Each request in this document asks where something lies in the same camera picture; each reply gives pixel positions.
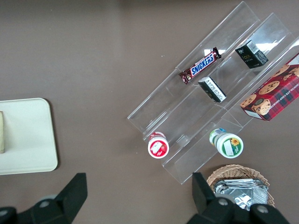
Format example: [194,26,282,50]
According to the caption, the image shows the red lid yogurt cup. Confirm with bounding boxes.
[147,131,170,159]

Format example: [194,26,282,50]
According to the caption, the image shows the Snickers chocolate bar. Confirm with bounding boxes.
[178,46,222,85]

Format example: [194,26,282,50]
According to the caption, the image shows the red tartan cookie box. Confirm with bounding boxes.
[240,52,299,122]

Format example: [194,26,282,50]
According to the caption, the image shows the silver foil packets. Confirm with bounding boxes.
[213,178,270,212]

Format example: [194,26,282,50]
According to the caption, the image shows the small black box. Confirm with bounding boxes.
[234,39,269,70]
[198,76,228,104]

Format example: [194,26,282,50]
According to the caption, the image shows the cream rectangular serving tray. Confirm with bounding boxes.
[0,98,59,176]

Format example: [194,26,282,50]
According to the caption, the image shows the clear acrylic tiered shelf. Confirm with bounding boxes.
[127,0,299,186]

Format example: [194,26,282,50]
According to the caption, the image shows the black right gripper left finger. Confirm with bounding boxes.
[0,172,88,224]

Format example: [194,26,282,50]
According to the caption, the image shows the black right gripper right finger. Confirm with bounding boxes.
[186,172,298,224]

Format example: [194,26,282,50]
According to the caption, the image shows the green lid yogurt cup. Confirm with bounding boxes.
[209,127,244,159]

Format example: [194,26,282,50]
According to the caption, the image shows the oval wicker basket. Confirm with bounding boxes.
[206,164,277,209]

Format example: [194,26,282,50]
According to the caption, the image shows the triangular sandwich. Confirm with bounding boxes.
[0,111,6,154]

